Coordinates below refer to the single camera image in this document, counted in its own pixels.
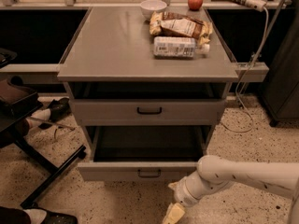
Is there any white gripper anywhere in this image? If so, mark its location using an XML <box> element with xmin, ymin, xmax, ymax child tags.
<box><xmin>162</xmin><ymin>180</ymin><xmax>195</xmax><ymax>224</ymax></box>

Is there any grey drawer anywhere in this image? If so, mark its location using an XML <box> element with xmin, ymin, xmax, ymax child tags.
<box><xmin>78</xmin><ymin>125</ymin><xmax>215</xmax><ymax>181</ymax></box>
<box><xmin>70</xmin><ymin>99</ymin><xmax>225</xmax><ymax>126</ymax></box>

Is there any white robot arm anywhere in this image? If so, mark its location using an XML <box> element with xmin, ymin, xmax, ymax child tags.
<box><xmin>163</xmin><ymin>155</ymin><xmax>299</xmax><ymax>224</ymax></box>

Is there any grey drawer cabinet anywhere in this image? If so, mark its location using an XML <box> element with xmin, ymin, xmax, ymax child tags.
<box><xmin>57</xmin><ymin>5</ymin><xmax>239</xmax><ymax>161</ymax></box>

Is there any black shoe with sock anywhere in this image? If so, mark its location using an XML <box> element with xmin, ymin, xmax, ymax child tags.
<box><xmin>26</xmin><ymin>97</ymin><xmax>70</xmax><ymax>130</ymax></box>

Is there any dark grey side cabinet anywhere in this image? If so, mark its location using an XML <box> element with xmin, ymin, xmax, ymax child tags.
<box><xmin>259</xmin><ymin>13</ymin><xmax>299</xmax><ymax>127</ymax></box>

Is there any white plastic bottle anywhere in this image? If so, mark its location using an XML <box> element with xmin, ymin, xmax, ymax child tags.
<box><xmin>153</xmin><ymin>36</ymin><xmax>210</xmax><ymax>58</ymax></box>

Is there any near foot with sock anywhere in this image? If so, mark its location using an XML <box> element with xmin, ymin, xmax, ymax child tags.
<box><xmin>0</xmin><ymin>206</ymin><xmax>78</xmax><ymax>224</ymax></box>

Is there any brown chip bag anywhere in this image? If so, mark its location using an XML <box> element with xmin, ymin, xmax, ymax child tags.
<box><xmin>149</xmin><ymin>11</ymin><xmax>213</xmax><ymax>46</ymax></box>

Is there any black chair base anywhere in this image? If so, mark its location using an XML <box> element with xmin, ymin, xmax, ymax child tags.
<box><xmin>8</xmin><ymin>128</ymin><xmax>86</xmax><ymax>209</ymax></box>

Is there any brown chair seat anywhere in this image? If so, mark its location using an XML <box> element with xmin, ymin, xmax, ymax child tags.
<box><xmin>0</xmin><ymin>79</ymin><xmax>41</xmax><ymax>133</ymax></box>

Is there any white bowl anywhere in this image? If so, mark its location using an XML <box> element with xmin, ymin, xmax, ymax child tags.
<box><xmin>140</xmin><ymin>0</ymin><xmax>167</xmax><ymax>20</ymax></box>

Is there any red apple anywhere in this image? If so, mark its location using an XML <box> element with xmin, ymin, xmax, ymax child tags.
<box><xmin>188</xmin><ymin>0</ymin><xmax>203</xmax><ymax>10</ymax></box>

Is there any white power cable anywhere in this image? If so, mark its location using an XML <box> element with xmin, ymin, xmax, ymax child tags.
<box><xmin>221</xmin><ymin>7</ymin><xmax>270</xmax><ymax>133</ymax></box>

